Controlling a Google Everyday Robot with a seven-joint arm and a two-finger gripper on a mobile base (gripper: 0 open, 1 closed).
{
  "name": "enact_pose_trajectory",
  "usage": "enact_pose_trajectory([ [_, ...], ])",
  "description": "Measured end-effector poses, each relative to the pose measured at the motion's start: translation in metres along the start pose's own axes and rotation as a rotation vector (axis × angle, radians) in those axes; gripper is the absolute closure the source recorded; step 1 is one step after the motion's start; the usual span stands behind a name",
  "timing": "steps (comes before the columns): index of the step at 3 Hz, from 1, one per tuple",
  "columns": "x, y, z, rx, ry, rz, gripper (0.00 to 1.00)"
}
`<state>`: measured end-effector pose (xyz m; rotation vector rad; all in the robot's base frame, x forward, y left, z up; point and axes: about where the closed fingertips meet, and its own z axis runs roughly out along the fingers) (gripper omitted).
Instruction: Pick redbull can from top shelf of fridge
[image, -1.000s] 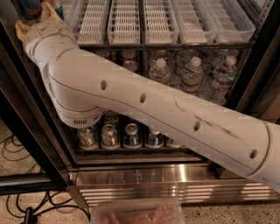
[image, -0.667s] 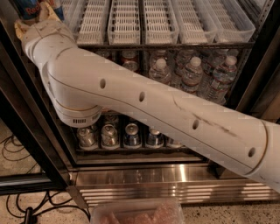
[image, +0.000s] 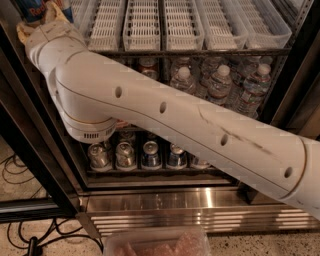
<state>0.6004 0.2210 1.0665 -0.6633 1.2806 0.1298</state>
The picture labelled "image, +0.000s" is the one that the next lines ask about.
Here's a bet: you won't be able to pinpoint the second-row right Coca-Cola can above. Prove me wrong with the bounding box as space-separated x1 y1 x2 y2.
138 57 159 80

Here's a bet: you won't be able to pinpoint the clear plastic bin foreground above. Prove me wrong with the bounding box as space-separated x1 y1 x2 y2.
103 226 212 256

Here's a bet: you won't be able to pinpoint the black fridge door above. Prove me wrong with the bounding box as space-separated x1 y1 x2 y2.
0 22 79 223

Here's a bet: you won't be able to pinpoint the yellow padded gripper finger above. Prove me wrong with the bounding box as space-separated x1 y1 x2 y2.
43 0 69 24
16 22 39 45

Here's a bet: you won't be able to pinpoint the stainless steel fridge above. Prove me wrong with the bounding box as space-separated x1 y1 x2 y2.
0 0 320 237

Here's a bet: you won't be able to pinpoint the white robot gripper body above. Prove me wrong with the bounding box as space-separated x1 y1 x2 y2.
25 21 87 75

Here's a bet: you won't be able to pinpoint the blue red bull can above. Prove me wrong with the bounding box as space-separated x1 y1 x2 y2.
15 0 47 23
62 0 74 23

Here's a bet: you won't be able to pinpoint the clear plastic shelf tray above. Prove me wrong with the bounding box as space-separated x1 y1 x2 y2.
196 0 248 50
163 0 204 51
232 0 292 49
78 0 126 52
122 0 161 51

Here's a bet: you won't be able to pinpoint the black floor cables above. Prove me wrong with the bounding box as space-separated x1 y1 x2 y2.
0 153 104 256

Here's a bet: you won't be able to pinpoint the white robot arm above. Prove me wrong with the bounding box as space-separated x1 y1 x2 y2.
16 2 320 219

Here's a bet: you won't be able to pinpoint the clear tray holding Red Bull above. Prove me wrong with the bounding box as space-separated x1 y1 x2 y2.
70 0 83 28

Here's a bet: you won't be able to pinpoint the front left water bottle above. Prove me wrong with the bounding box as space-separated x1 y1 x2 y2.
170 67 196 95

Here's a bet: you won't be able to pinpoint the silver can bottom left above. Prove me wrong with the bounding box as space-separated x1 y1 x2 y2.
87 143 110 170

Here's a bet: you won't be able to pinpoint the front middle water bottle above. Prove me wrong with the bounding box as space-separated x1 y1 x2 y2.
207 65 232 106

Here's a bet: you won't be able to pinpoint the silver can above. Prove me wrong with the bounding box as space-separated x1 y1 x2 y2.
116 142 135 168
87 143 110 170

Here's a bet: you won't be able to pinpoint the water bottle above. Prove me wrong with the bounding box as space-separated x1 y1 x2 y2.
233 64 271 117
170 67 196 95
207 65 232 106

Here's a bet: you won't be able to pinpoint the front right water bottle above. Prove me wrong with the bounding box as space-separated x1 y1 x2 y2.
233 64 271 117

